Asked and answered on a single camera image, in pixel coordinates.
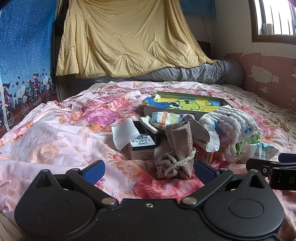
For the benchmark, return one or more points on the blue white milk carton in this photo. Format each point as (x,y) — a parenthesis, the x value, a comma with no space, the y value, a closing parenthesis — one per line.
(142,146)

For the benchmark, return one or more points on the wooden framed window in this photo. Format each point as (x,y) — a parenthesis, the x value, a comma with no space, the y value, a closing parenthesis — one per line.
(272,21)

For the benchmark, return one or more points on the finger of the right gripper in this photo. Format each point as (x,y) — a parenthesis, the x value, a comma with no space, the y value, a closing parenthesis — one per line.
(262,166)
(287,158)

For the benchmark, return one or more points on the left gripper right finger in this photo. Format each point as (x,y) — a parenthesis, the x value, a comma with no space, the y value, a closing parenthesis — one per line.
(213,180)

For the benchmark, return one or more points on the striped colourful towel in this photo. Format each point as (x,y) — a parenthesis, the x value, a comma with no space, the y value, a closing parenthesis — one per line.
(161,119)

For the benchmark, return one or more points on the grey rolled quilt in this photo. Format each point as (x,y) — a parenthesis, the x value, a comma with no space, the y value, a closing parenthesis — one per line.
(222,71)

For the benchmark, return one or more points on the yellow dotted hanging blanket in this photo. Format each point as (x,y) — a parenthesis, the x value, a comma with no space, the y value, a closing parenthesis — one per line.
(126,39)

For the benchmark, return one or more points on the black sock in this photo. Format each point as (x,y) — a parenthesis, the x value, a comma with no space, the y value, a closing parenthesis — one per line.
(156,137)

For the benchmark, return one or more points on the pink floral bed sheet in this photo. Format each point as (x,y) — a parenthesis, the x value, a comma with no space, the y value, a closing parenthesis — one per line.
(77,131)

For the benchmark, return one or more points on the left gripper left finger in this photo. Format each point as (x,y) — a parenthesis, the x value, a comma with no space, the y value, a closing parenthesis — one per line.
(84,181)

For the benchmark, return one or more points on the white tissue cloth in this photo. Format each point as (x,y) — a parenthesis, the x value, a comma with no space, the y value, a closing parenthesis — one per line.
(124,133)

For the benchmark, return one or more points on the white blue waffle cloth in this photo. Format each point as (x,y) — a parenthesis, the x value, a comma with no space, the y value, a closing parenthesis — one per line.
(232,126)

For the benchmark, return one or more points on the grey tray cartoon liner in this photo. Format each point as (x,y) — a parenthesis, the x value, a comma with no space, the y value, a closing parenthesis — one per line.
(181,103)

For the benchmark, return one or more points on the blue bicycle print curtain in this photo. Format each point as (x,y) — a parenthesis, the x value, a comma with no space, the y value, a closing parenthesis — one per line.
(26,59)

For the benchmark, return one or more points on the blue wall panel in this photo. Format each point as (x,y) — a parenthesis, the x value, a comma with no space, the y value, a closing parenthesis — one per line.
(199,7)

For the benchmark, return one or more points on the bag of green pieces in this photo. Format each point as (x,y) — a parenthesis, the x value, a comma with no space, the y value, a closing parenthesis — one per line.
(253,147)

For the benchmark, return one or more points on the red lid marker jar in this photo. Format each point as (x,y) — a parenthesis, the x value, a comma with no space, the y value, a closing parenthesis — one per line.
(203,155)

